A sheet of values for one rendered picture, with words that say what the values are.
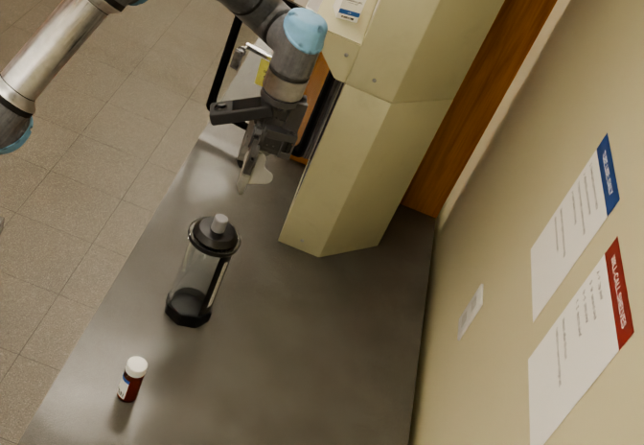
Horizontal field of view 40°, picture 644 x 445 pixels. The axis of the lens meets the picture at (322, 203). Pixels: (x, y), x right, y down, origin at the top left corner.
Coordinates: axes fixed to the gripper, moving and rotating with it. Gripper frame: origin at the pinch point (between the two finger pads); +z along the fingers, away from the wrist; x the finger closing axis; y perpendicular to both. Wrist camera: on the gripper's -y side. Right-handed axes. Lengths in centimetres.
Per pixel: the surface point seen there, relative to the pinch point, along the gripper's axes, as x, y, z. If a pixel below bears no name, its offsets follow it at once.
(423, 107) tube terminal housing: 33, 41, -7
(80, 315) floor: 83, -17, 132
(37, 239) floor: 116, -37, 132
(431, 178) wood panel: 57, 63, 26
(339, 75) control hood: 30.4, 19.6, -10.6
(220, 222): -1.3, -0.2, 11.1
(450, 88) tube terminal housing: 36, 47, -12
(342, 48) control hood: 30.8, 18.0, -16.7
